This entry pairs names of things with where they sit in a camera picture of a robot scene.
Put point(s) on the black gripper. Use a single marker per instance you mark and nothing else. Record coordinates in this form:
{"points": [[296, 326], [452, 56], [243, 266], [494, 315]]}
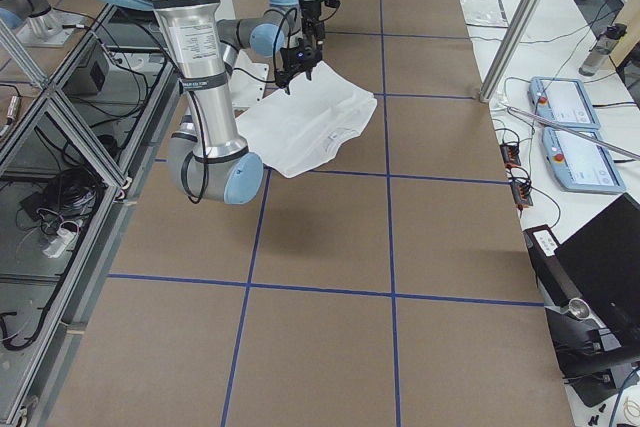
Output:
{"points": [[288, 78], [310, 11]]}

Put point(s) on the white long-sleeve printed shirt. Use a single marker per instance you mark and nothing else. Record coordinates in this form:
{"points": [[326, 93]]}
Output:
{"points": [[303, 128]]}

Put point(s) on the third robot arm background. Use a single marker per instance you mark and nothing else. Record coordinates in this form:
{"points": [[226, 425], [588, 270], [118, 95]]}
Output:
{"points": [[37, 24]]}

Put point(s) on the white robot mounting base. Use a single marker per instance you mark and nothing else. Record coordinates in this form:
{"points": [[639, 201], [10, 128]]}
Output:
{"points": [[248, 82]]}

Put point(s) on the clear plastic document sleeve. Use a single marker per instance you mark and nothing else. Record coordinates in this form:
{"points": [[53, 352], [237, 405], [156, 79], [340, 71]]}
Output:
{"points": [[485, 13]]}

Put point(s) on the orange black adapter box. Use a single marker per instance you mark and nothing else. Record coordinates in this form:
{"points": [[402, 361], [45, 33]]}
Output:
{"points": [[510, 155]]}

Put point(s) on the upper blue teach pendant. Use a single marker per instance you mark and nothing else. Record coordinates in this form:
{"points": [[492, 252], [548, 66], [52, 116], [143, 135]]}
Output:
{"points": [[564, 101]]}

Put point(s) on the blue teach pendant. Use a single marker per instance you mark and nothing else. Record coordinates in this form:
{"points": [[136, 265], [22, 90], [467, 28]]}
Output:
{"points": [[564, 101], [579, 165]]}

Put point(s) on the metal rod with green tip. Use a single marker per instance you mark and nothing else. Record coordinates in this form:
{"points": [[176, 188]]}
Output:
{"points": [[553, 124]]}

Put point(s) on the white power strip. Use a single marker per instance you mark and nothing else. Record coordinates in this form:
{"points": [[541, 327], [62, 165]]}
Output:
{"points": [[65, 235]]}

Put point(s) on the grey water bottle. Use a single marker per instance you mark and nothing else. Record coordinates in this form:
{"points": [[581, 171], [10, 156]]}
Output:
{"points": [[603, 47]]}

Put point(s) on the lower blue teach pendant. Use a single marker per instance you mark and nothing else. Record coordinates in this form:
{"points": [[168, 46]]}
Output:
{"points": [[579, 165]]}

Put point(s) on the black laptop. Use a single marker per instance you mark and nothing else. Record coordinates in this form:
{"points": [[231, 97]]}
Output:
{"points": [[592, 281]]}

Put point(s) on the aluminium extrusion frame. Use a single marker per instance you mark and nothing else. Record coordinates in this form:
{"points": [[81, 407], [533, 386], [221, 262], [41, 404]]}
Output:
{"points": [[80, 152]]}

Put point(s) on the aluminium frame post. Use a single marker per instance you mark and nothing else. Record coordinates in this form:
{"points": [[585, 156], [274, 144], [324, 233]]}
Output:
{"points": [[508, 46]]}

